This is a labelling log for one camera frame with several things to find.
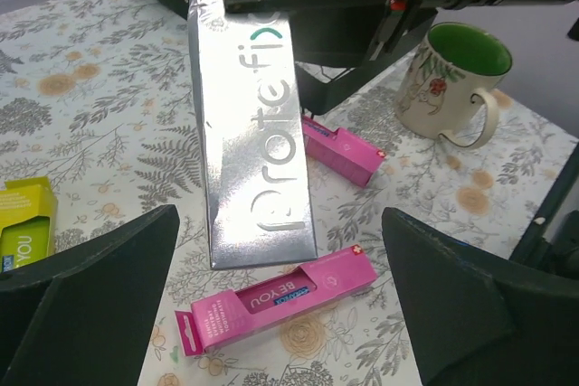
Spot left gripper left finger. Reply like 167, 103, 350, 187
1, 204, 180, 386

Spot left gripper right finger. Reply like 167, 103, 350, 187
382, 207, 578, 385

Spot pink toothpaste box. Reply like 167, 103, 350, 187
175, 245, 377, 356
301, 116, 385, 188

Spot silver toothpaste box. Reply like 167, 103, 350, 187
187, 0, 318, 270

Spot yellow toothpaste box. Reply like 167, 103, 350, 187
1, 176, 58, 273

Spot green mug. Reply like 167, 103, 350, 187
395, 22, 513, 149

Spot floral table mat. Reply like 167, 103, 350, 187
1, 0, 576, 385

